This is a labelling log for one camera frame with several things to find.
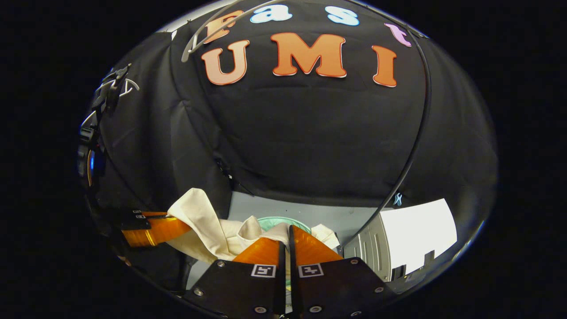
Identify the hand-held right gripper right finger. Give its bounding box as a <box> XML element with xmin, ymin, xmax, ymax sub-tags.
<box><xmin>289</xmin><ymin>225</ymin><xmax>399</xmax><ymax>319</ymax></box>

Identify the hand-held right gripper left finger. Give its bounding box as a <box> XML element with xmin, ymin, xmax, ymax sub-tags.
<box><xmin>183</xmin><ymin>237</ymin><xmax>286</xmax><ymax>319</ymax></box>

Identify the cream button shirt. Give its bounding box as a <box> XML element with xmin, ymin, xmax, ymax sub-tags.
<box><xmin>167</xmin><ymin>188</ymin><xmax>341</xmax><ymax>264</ymax></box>

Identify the white hanger with hook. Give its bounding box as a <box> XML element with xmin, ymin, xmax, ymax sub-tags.
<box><xmin>181</xmin><ymin>0</ymin><xmax>284</xmax><ymax>63</ymax></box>

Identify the black clothes rack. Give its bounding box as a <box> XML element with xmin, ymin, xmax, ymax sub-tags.
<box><xmin>339</xmin><ymin>0</ymin><xmax>432</xmax><ymax>249</ymax></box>

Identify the white metal cabinet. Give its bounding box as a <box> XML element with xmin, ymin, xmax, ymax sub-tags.
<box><xmin>343</xmin><ymin>198</ymin><xmax>458</xmax><ymax>282</ymax></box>

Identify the black backdrop cloth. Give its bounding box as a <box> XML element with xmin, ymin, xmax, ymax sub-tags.
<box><xmin>84</xmin><ymin>0</ymin><xmax>499</xmax><ymax>284</ymax></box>

